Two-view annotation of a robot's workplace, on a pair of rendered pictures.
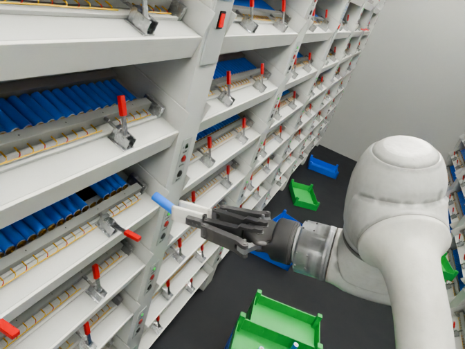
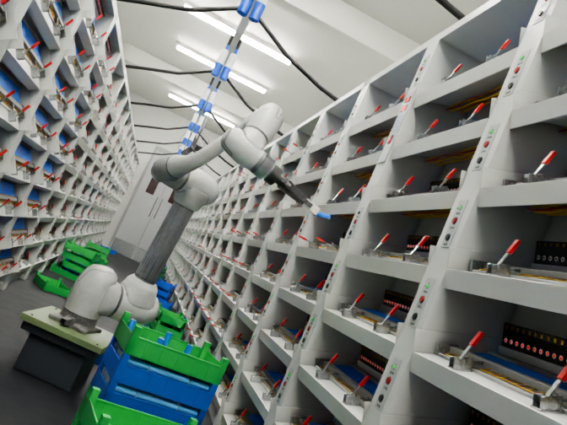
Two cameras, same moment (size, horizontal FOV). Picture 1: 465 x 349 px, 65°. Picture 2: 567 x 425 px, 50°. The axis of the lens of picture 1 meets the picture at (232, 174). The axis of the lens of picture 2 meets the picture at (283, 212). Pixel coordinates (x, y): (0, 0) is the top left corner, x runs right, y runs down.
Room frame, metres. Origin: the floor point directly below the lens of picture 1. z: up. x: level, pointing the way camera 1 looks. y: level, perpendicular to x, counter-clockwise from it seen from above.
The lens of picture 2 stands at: (2.50, -1.05, 0.75)
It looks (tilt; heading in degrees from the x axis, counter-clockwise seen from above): 6 degrees up; 153
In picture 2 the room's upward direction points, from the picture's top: 24 degrees clockwise
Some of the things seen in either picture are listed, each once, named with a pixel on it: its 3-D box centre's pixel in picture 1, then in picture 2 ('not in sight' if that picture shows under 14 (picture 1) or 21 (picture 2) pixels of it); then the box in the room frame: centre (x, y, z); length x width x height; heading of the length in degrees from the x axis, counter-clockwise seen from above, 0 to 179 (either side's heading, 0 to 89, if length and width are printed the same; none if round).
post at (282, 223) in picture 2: not in sight; (278, 253); (-0.56, 0.61, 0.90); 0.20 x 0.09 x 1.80; 74
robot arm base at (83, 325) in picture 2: not in sight; (76, 319); (-0.12, -0.39, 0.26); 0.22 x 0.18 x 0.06; 143
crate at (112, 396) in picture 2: not in sight; (148, 397); (0.79, -0.33, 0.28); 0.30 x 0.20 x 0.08; 86
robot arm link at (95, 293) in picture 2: not in sight; (94, 289); (-0.13, -0.37, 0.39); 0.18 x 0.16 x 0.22; 99
